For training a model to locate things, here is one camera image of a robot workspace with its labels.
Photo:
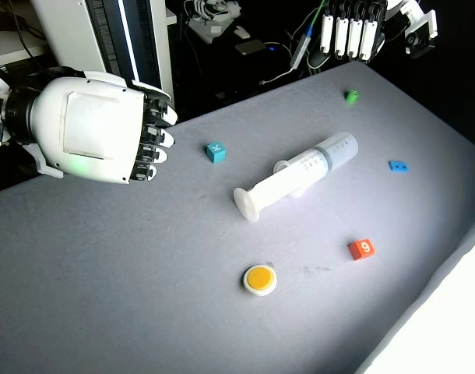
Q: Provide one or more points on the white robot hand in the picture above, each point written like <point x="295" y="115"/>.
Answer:
<point x="354" y="35"/>
<point x="89" y="128"/>

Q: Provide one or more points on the large clear plastic syringe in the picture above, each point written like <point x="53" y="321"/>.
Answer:
<point x="296" y="175"/>

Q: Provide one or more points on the white adapter with blue plug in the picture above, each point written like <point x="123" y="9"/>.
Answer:
<point x="301" y="50"/>

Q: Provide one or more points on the small green cylinder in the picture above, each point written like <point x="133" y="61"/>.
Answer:
<point x="352" y="96"/>

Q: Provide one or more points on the white cabinet with black stripe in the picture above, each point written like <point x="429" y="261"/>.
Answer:
<point x="66" y="31"/>

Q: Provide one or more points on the beige side desk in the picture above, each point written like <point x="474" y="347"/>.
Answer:
<point x="11" y="43"/>

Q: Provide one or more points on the teal cube with letter K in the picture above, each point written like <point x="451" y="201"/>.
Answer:
<point x="215" y="152"/>

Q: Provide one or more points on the small blue block with holes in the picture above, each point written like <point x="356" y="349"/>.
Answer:
<point x="398" y="166"/>

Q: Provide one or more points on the white plastic device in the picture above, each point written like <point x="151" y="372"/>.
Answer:
<point x="212" y="27"/>

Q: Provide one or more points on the grey table cloth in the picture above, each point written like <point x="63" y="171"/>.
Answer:
<point x="144" y="272"/>

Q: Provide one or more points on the orange cube with number 9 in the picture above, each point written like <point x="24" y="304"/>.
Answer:
<point x="361" y="250"/>

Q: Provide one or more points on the yellow button with white rim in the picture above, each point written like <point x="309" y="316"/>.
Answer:
<point x="260" y="279"/>

